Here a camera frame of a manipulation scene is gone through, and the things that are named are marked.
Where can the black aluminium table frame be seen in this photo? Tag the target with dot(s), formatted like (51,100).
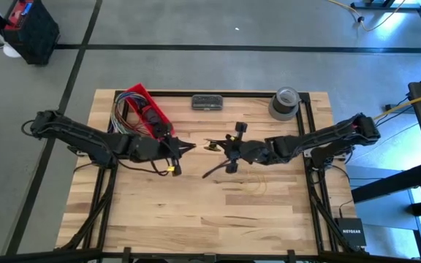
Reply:
(250,94)

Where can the black box with red lid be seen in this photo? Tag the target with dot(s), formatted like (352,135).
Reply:
(38,36)

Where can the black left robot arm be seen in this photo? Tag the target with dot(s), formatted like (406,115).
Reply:
(86,137)

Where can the red plastic bin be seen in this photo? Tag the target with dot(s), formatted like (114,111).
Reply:
(137,91)

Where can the black tape roll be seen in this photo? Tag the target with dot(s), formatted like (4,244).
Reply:
(280,107)

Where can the black power adapter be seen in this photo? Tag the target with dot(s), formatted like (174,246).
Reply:
(393,107)

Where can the grey duct tape roll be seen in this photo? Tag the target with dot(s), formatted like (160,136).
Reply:
(280,117)

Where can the black desk foot bar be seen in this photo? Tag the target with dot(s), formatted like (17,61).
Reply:
(386,6)

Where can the black front crossbar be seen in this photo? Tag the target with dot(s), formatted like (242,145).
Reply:
(49,255)

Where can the black desk leg bar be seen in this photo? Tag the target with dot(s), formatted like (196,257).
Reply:
(393,182)

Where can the black Netgear switch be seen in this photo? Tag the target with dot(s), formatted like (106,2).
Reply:
(351,233)

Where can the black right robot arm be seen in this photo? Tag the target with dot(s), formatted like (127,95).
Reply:
(324,137)

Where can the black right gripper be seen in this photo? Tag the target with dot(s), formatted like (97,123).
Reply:
(261,153)

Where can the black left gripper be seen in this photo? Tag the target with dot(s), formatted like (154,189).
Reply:
(157,149)

